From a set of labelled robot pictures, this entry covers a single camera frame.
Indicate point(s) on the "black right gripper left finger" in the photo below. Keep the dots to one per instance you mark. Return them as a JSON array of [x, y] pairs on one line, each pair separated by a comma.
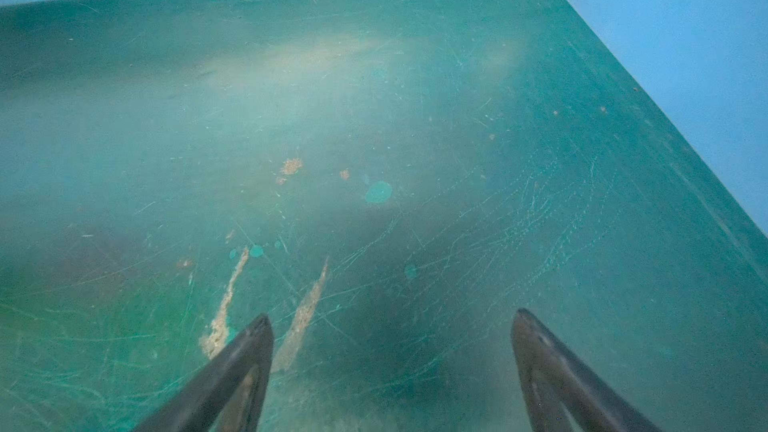
[[227, 394]]

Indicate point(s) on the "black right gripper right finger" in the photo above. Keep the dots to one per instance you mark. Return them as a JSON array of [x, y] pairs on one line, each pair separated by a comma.
[[557, 385]]

